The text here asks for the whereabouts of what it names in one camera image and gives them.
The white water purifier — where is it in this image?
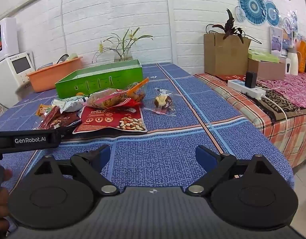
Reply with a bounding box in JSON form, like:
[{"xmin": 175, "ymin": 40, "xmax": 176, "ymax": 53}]
[{"xmin": 0, "ymin": 17, "xmax": 20, "ymax": 61}]

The low brown cardboard box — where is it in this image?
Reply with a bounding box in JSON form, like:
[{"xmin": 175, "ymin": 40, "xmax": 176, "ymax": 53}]
[{"xmin": 248, "ymin": 58, "xmax": 286, "ymax": 80}]

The green cardboard box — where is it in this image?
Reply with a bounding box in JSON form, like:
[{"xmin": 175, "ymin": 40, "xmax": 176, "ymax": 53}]
[{"xmin": 55, "ymin": 59, "xmax": 143, "ymax": 99}]

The red nut packet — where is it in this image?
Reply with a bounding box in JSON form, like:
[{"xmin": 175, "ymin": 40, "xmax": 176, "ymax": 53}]
[{"xmin": 73, "ymin": 105, "xmax": 147, "ymax": 134}]

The clear snack bag orange clip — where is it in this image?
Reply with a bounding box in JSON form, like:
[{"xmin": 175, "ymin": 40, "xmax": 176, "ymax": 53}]
[{"xmin": 86, "ymin": 78, "xmax": 150, "ymax": 109}]

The wall picture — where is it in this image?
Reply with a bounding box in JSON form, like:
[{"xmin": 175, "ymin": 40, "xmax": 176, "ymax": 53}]
[
  {"xmin": 281, "ymin": 31, "xmax": 293, "ymax": 55},
  {"xmin": 270, "ymin": 27, "xmax": 283, "ymax": 53}
]

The white appliance with screen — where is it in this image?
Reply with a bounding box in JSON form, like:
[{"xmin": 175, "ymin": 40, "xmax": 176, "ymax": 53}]
[{"xmin": 0, "ymin": 51, "xmax": 35, "ymax": 109}]

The white power strip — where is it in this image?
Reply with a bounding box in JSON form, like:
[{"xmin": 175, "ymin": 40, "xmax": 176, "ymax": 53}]
[{"xmin": 227, "ymin": 79, "xmax": 267, "ymax": 99}]

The light green flat box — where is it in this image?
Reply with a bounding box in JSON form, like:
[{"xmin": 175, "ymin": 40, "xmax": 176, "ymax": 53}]
[{"xmin": 248, "ymin": 49, "xmax": 280, "ymax": 64}]

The medium blue round wall fan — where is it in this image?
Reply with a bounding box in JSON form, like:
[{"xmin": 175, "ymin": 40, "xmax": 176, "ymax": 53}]
[{"xmin": 265, "ymin": 1, "xmax": 280, "ymax": 27}]

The white green snack packet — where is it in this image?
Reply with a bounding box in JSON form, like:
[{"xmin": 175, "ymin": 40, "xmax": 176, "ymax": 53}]
[{"xmin": 51, "ymin": 96, "xmax": 90, "ymax": 112}]

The orange gift bag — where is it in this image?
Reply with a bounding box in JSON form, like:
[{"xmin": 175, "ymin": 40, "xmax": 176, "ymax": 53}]
[{"xmin": 296, "ymin": 40, "xmax": 306, "ymax": 73}]

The purple leaf plant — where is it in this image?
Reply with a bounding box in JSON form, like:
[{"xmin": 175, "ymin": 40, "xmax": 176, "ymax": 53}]
[{"xmin": 205, "ymin": 9, "xmax": 262, "ymax": 45}]

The white thermos bottle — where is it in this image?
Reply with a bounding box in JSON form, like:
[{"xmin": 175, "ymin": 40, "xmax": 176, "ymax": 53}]
[{"xmin": 286, "ymin": 47, "xmax": 299, "ymax": 76}]

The blue checked tablecloth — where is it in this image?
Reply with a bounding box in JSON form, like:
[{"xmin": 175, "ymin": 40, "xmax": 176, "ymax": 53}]
[{"xmin": 0, "ymin": 62, "xmax": 294, "ymax": 193}]

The clear brown pastry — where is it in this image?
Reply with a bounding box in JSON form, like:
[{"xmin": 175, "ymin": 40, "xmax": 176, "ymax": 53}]
[{"xmin": 144, "ymin": 88, "xmax": 180, "ymax": 117}]

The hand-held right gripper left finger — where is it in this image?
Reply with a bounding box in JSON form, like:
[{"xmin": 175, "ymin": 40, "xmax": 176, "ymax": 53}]
[{"xmin": 33, "ymin": 144, "xmax": 120, "ymax": 196}]

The dark patterned cloth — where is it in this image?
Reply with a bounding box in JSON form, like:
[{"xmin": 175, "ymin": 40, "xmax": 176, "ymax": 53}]
[{"xmin": 243, "ymin": 88, "xmax": 306, "ymax": 125}]

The orange plaid cloth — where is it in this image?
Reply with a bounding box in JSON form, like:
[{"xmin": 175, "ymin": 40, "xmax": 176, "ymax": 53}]
[{"xmin": 195, "ymin": 73, "xmax": 306, "ymax": 169}]

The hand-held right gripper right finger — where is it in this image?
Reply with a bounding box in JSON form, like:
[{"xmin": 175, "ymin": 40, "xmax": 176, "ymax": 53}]
[{"xmin": 185, "ymin": 144, "xmax": 272, "ymax": 197}]

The large blue round wall fan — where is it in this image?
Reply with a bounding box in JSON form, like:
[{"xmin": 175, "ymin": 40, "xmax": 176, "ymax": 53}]
[{"xmin": 238, "ymin": 0, "xmax": 267, "ymax": 26}]

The black power adapter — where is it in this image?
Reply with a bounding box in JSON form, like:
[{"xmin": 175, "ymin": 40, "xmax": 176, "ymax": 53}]
[{"xmin": 245, "ymin": 71, "xmax": 258, "ymax": 88}]

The small orange snack packet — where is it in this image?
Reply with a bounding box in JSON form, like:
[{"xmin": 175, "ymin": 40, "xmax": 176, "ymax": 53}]
[{"xmin": 37, "ymin": 104, "xmax": 54, "ymax": 117}]

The flat red box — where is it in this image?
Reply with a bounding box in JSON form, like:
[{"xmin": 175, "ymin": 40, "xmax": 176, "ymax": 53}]
[{"xmin": 215, "ymin": 74, "xmax": 246, "ymax": 82}]

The pink patterned cloth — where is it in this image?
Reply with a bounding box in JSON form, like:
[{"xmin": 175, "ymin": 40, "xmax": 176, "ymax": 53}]
[{"xmin": 259, "ymin": 72, "xmax": 306, "ymax": 110}]

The glass vase with yellow flowers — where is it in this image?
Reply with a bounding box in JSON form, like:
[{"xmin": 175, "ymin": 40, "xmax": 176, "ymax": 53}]
[{"xmin": 92, "ymin": 27, "xmax": 153, "ymax": 63}]

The person's left hand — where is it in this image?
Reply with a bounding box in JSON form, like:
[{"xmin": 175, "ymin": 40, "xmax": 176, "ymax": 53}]
[{"xmin": 0, "ymin": 169, "xmax": 13, "ymax": 229}]

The orange plastic basin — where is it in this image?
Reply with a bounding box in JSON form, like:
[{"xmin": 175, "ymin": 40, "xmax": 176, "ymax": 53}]
[{"xmin": 26, "ymin": 56, "xmax": 84, "ymax": 93}]

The white cable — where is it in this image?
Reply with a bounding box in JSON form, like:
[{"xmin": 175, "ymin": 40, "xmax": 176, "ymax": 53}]
[{"xmin": 255, "ymin": 84, "xmax": 293, "ymax": 140}]

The brown paper bag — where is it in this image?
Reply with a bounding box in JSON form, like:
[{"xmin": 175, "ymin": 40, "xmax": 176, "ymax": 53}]
[{"xmin": 203, "ymin": 32, "xmax": 252, "ymax": 76}]

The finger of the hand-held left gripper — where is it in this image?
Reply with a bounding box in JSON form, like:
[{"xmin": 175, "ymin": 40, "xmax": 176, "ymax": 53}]
[{"xmin": 50, "ymin": 129, "xmax": 63, "ymax": 149}]

